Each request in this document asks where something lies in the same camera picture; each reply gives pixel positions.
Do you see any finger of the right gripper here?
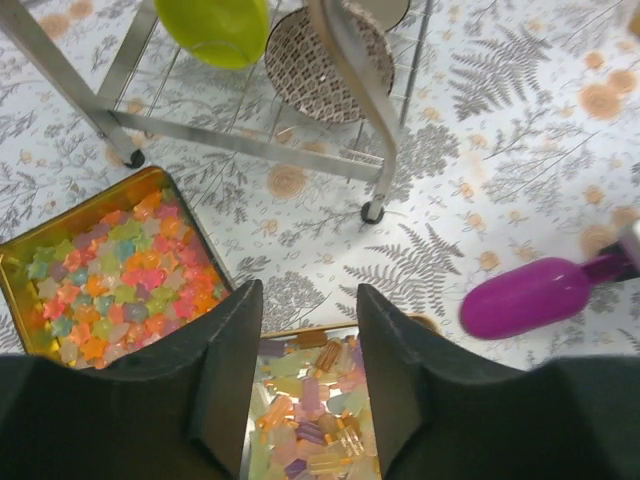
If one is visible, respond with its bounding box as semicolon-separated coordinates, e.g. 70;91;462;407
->
607;222;640;280

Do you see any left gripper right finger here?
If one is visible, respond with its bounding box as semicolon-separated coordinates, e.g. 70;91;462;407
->
357;284;639;479

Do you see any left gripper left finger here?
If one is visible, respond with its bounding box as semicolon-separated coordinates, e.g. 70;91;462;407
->
1;280;263;479

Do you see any magenta plastic scoop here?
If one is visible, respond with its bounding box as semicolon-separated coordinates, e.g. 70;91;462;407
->
459;245;639;340

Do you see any tin of star candies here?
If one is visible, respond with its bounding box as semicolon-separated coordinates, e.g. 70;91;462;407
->
1;167;233;368

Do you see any steel dish rack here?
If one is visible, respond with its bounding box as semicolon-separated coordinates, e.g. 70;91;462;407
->
1;1;418;224

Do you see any tin of popsicle candies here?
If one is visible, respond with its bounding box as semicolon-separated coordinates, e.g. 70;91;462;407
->
240;323;381;479

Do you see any floral table mat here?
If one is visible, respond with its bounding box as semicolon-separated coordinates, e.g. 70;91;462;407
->
1;1;639;368

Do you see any teal rimmed bowl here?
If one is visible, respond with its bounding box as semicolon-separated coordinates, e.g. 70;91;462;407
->
359;0;410;21

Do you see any brown patterned bowl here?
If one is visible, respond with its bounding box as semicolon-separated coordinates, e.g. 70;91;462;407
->
264;2;395;124

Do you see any lime green bowl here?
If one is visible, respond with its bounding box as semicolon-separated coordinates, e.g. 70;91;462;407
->
154;0;270;69

